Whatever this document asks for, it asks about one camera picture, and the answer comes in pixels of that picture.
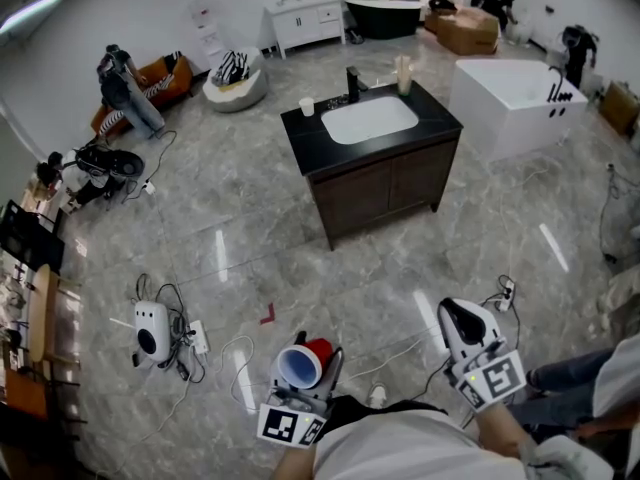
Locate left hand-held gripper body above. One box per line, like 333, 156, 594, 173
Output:
256, 365, 337, 450

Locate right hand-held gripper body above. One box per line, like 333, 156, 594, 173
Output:
446, 335, 529, 413

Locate red cup toiletry item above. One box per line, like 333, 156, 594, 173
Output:
276, 337, 336, 391

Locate person's left forearm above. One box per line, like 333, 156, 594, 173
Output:
271, 441, 322, 480

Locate person's right forearm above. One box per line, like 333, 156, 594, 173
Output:
473, 400, 532, 460

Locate black sink counter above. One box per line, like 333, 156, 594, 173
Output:
279, 81, 464, 178

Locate white sink basin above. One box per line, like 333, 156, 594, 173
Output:
320, 95, 420, 146

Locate black sink faucet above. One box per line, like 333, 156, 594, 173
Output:
345, 65, 371, 105

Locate white power strip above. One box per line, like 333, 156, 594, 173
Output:
189, 319, 211, 356
496, 277, 517, 314

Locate person's black trousers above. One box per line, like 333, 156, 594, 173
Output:
327, 394, 449, 427

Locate person's white shoe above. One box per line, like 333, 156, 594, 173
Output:
367, 381, 389, 410

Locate person's white shirt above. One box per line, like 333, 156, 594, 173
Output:
312, 407, 615, 480

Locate white box device black dial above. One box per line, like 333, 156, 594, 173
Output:
131, 299, 173, 370

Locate brown wooden vanity cabinet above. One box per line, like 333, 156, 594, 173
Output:
305, 136, 461, 253

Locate white bathtub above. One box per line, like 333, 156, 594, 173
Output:
447, 58, 590, 164

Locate black bathtub faucet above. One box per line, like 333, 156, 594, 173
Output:
545, 64, 575, 105

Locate white bean bag chair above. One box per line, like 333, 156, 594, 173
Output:
201, 46, 271, 115

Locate glass with wooden sticks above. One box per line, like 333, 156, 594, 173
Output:
393, 54, 416, 97

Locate small cardboard box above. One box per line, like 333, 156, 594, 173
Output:
598, 81, 640, 137

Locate round wooden table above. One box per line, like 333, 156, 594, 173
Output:
25, 263, 54, 365

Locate black white striped cushion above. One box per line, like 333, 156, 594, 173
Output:
211, 49, 251, 87

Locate black monitor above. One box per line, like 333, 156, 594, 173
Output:
0, 199, 67, 272

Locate orange sofa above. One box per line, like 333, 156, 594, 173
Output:
90, 53, 195, 137

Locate large cardboard box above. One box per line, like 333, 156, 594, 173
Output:
435, 6, 501, 57

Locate black bathtub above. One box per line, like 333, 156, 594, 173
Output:
344, 0, 423, 41

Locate white vanity cabinet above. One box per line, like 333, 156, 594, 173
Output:
263, 0, 348, 61

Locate white water dispenser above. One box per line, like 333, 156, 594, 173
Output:
188, 0, 227, 72

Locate white floor cable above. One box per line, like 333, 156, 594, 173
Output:
218, 334, 257, 415

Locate black cable tangle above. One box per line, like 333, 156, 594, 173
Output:
133, 273, 208, 385

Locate black floor cable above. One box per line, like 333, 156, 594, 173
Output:
598, 162, 640, 265

